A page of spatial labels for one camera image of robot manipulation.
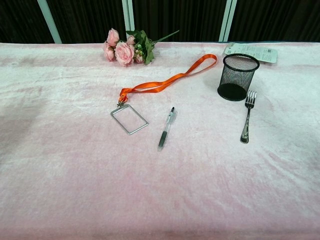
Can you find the black cup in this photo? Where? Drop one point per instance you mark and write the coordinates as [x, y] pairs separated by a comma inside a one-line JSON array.
[[232, 93]]

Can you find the black gel pen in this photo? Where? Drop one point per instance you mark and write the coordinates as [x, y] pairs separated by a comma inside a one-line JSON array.
[[165, 132]]

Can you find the pink artificial flower bouquet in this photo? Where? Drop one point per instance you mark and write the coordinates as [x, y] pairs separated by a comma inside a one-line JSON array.
[[123, 53]]

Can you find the silver metal fork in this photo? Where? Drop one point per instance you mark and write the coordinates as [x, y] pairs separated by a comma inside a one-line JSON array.
[[248, 120]]

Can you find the pink plush table cloth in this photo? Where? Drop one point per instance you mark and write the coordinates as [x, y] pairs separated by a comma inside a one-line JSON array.
[[100, 187]]

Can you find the white printed package card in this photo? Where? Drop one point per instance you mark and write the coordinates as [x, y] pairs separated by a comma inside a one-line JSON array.
[[250, 50]]

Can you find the silver frame badge holder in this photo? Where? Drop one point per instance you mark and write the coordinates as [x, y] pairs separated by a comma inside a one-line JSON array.
[[120, 124]]

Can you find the white frame post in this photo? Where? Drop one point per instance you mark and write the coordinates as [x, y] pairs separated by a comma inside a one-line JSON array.
[[50, 22], [128, 15], [228, 20]]

